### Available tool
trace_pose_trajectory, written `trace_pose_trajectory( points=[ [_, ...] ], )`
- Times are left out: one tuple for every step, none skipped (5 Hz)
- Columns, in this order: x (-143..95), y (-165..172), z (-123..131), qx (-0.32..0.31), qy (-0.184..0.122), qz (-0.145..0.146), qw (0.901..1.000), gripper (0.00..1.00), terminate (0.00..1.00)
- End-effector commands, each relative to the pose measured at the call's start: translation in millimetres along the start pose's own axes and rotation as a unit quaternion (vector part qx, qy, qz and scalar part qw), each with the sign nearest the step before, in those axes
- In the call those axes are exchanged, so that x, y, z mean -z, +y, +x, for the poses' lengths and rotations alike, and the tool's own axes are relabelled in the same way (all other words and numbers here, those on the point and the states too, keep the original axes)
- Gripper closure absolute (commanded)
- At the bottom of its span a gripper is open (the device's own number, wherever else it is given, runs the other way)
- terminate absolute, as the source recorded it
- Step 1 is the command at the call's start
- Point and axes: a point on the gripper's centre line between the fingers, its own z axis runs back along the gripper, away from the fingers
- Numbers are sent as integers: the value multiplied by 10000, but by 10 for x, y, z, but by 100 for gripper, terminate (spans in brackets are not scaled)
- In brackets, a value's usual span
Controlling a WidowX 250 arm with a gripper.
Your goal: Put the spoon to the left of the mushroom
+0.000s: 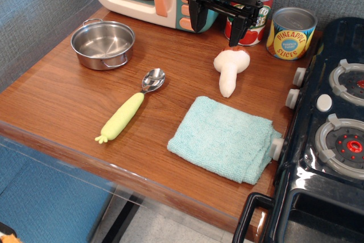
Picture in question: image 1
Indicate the orange plush toy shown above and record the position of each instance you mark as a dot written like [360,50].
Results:
[10,238]

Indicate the light blue folded towel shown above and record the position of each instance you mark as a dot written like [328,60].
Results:
[223,140]

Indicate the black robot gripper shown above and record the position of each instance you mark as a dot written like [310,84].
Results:
[244,12]

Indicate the pineapple slices can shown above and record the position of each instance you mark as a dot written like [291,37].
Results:
[291,32]

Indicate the dark blue toy stove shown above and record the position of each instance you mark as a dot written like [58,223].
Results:
[318,193]

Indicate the white plush mushroom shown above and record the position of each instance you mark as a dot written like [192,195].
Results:
[229,63]

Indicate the yellow handled metal spoon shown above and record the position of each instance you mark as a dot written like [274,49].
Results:
[152,81]

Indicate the small steel pot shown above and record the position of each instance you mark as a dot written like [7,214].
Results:
[103,45]

